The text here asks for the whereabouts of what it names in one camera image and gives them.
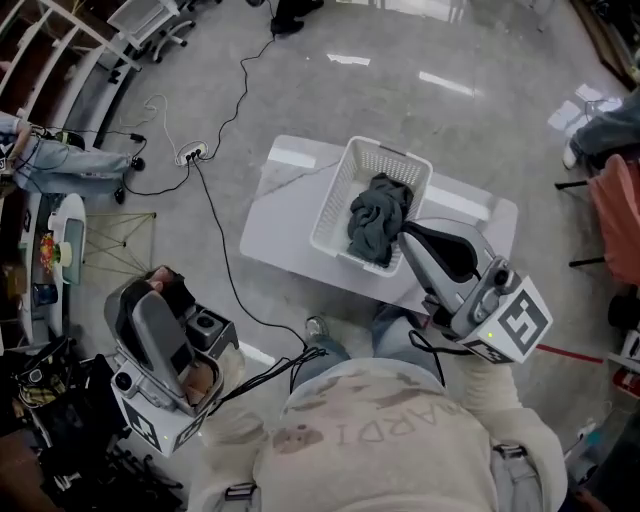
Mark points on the dark grey laundry garment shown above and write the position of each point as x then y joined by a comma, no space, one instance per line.
375,220

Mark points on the grey tablet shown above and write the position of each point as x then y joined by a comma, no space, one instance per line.
74,245

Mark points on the red fire extinguisher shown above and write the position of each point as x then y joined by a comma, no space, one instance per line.
627,382

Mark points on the person's left hand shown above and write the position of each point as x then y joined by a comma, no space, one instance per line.
201,384

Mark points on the person's left forearm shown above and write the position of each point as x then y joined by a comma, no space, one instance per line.
230,430

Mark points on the grey gripper camera box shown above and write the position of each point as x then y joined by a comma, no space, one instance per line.
207,327

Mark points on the person's grey shoe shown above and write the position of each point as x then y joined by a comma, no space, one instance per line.
316,327

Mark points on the person's leg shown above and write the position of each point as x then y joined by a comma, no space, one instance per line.
65,165
320,357
395,335
607,127

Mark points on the person's right leg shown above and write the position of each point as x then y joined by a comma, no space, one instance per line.
395,335

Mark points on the orange chair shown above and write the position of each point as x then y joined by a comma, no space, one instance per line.
617,215

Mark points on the person's left leg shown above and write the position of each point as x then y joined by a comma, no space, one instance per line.
320,357

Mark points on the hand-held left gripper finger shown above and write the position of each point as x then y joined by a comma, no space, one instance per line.
160,335
117,315

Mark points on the red floor tape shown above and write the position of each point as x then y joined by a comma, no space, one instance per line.
570,354

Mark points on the blue cup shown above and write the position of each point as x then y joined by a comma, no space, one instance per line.
46,294

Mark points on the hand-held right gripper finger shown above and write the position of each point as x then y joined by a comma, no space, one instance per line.
460,250
425,270

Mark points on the white power strip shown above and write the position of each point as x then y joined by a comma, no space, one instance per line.
191,152

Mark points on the white plastic laundry basket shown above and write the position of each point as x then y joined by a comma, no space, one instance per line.
332,210

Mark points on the white office chair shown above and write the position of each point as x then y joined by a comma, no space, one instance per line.
150,25

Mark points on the white shelf rack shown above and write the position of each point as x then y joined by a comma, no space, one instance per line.
55,50

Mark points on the person's cream sweatshirt torso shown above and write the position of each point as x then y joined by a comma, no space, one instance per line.
380,465

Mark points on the small round white table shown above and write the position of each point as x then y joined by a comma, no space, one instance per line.
62,210

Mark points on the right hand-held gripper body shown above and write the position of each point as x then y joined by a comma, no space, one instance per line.
500,320

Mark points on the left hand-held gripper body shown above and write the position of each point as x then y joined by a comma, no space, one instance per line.
150,415

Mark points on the person's right forearm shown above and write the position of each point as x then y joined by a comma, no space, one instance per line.
505,405

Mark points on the colourful toy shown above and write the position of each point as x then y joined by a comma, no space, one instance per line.
47,250

